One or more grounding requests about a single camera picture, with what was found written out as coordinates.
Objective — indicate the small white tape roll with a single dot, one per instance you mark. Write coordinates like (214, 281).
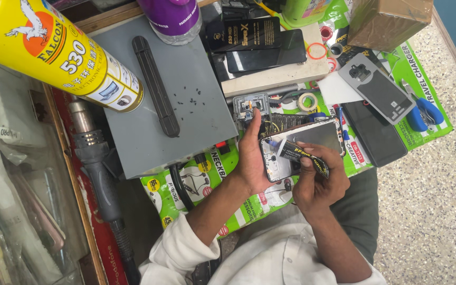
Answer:
(332, 50)

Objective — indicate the grey heating plate machine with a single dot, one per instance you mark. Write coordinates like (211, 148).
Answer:
(196, 130)

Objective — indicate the grey heat gun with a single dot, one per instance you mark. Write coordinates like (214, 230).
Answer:
(95, 166)

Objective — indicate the purple label water bottle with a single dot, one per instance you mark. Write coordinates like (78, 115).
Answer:
(170, 19)

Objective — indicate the blue pen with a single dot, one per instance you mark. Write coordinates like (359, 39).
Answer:
(341, 118)

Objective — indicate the white marble slab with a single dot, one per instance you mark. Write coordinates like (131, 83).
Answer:
(275, 79)

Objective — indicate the white phone frame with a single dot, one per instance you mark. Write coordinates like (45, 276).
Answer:
(319, 134)

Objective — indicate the grey phone back cover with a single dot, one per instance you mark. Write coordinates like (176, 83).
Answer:
(386, 95)

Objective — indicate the black glue tube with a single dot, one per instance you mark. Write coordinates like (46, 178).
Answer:
(297, 153)

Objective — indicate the black ribbed bar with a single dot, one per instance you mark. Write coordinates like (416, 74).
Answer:
(154, 85)

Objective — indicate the person's white shirt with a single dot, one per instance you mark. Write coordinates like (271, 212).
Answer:
(275, 257)

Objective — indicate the person's right hand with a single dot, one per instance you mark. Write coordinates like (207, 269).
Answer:
(323, 190)

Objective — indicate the heap of clear plastic bags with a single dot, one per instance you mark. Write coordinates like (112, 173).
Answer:
(10, 178)

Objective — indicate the green printed poster mat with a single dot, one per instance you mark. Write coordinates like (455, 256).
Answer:
(212, 178)

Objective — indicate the black screen protector box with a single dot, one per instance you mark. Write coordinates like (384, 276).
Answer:
(244, 35)

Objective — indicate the person's left hand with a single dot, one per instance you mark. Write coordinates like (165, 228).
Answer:
(251, 162)

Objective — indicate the cream tape roll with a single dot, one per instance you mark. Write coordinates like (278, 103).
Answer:
(299, 102)

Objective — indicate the black phone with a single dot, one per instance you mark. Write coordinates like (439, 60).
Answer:
(378, 138)

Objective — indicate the scatter of small black screws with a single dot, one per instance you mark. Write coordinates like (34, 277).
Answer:
(191, 101)

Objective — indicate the white paper sheet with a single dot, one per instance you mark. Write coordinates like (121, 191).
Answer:
(331, 89)

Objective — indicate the grey metal pen tool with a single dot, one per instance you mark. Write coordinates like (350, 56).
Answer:
(279, 90)

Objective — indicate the grey phone camera midframe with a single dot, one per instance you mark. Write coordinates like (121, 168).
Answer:
(242, 107)

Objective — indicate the orange rubber band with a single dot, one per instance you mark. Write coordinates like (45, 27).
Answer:
(308, 51)

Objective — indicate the yellow spray can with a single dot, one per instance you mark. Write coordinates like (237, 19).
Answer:
(54, 51)

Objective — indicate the brown cardboard box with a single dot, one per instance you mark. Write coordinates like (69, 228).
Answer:
(386, 23)

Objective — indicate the black phone circuit board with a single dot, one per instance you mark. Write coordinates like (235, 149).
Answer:
(289, 120)

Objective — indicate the person's dark green trousers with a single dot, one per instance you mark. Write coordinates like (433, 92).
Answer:
(356, 209)

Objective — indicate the blue tape roll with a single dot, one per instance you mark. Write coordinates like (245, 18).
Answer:
(317, 117)

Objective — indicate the black phone display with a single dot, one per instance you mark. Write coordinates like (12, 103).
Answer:
(275, 59)

